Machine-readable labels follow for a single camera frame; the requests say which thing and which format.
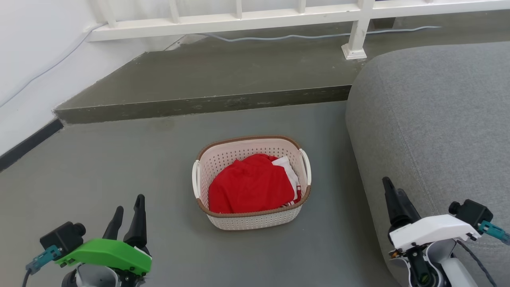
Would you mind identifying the thin grey wall cable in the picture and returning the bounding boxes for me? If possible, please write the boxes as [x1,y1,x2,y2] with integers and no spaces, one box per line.
[0,24,441,108]

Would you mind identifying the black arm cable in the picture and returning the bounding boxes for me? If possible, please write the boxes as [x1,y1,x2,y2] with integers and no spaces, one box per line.
[22,245,63,287]
[455,220,510,287]

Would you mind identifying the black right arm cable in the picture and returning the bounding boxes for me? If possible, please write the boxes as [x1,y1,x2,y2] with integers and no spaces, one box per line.
[455,220,510,287]

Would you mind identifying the white garment with red stripes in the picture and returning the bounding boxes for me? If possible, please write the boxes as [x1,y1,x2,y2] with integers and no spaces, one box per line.
[272,156,302,206]

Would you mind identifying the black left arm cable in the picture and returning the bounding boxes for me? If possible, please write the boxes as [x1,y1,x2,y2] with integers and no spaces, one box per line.
[22,245,63,287]

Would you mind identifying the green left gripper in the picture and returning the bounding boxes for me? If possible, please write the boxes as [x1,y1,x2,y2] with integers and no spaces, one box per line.
[55,194,153,276]

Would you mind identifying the white perforated laundry basket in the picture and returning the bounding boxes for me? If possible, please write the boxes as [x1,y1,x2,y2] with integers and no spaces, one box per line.
[192,136,312,231]

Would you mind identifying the grey fabric sofa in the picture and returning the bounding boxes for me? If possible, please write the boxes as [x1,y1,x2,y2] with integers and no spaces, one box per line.
[345,42,510,287]

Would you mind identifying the white railing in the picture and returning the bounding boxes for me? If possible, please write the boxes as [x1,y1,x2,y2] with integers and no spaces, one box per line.
[86,0,510,60]

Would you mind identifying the black baseboard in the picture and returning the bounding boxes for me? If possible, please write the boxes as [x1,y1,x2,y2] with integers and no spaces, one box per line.
[0,118,64,173]

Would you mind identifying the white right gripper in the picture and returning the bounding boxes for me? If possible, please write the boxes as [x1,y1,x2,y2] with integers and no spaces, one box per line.
[382,177,481,252]

